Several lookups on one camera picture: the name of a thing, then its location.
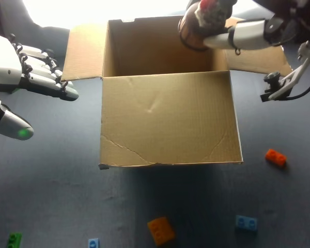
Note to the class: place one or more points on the wrist camera on white bracket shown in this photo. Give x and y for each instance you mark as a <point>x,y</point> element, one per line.
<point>286,84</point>

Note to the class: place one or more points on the large orange toy brick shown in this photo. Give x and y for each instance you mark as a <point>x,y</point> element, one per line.
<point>161,231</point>

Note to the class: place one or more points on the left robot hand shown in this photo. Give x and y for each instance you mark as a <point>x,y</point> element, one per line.
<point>5,64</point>

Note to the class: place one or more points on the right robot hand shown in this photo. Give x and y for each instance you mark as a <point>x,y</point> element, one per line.
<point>245,33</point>

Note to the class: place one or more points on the small red-orange toy brick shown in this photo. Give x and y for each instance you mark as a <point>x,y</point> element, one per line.
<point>275,158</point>

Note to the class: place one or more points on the light blue toy brick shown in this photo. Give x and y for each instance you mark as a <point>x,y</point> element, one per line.
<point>93,243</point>
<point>246,222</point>

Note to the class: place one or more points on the brown cardboard box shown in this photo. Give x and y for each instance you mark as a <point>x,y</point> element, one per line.
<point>170,116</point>

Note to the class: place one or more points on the green toy brick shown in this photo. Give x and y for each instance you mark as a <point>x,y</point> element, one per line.
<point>14,240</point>

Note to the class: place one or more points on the grey table cloth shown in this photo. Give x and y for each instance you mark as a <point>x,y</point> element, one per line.
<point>54,180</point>

